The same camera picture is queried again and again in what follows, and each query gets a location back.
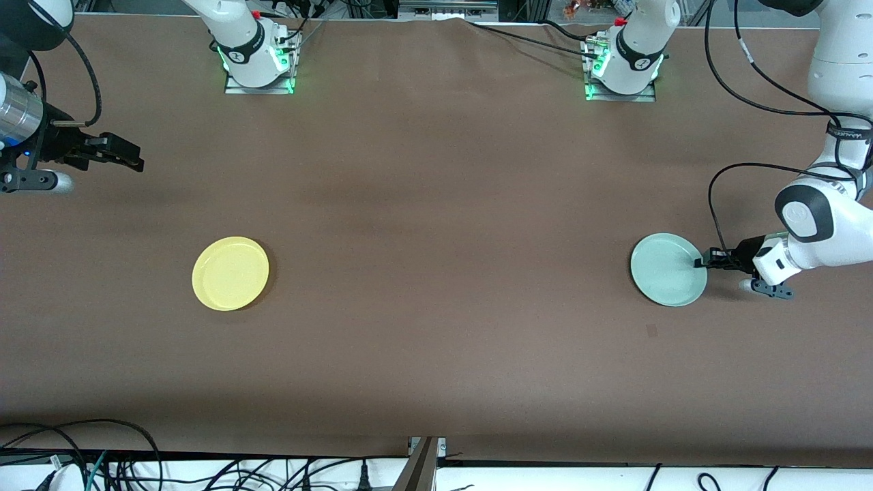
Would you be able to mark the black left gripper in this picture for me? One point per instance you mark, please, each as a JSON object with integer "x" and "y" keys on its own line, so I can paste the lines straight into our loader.
{"x": 745, "y": 249}

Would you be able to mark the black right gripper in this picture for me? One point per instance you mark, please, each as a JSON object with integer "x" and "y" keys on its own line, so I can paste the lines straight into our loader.
{"x": 60, "y": 144}

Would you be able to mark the pale green plastic plate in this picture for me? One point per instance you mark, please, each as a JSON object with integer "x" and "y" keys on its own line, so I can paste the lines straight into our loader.
{"x": 665, "y": 269}

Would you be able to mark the yellow plastic plate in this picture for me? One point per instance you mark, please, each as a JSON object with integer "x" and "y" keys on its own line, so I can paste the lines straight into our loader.
{"x": 230, "y": 273}

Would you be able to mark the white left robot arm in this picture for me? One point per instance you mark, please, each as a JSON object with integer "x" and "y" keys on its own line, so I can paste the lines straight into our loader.
{"x": 839, "y": 225}

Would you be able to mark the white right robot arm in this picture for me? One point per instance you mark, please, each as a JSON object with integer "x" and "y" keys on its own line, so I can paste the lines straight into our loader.
{"x": 239, "y": 41}

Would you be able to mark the brown table cover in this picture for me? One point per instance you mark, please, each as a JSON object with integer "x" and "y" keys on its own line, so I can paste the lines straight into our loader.
{"x": 436, "y": 375}

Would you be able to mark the aluminium profile bar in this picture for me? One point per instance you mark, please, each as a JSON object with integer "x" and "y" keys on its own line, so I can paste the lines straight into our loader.
{"x": 419, "y": 470}

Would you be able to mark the black plug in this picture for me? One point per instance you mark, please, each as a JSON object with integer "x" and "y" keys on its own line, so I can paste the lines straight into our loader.
{"x": 365, "y": 481}

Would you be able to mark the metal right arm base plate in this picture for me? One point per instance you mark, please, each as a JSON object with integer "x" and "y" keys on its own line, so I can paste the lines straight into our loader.
{"x": 273, "y": 88}

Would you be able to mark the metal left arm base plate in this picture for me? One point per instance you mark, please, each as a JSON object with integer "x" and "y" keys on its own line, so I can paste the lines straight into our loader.
{"x": 641, "y": 98}

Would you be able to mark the grey metal rail box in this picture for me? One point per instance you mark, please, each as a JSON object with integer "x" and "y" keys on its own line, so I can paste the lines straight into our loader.
{"x": 447, "y": 8}

